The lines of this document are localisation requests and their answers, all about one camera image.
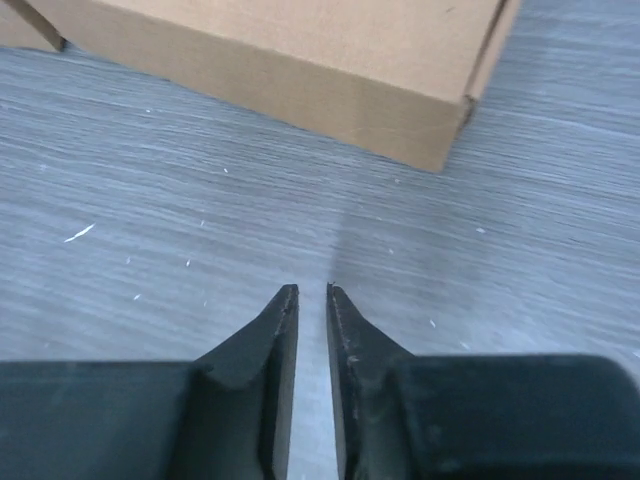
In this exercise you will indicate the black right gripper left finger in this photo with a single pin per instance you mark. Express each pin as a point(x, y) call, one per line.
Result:
point(226, 415)

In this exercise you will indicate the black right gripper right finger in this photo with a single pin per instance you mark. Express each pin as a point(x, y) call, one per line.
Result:
point(398, 415)

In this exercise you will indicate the brown cardboard box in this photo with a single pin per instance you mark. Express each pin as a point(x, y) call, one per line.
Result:
point(22, 26)

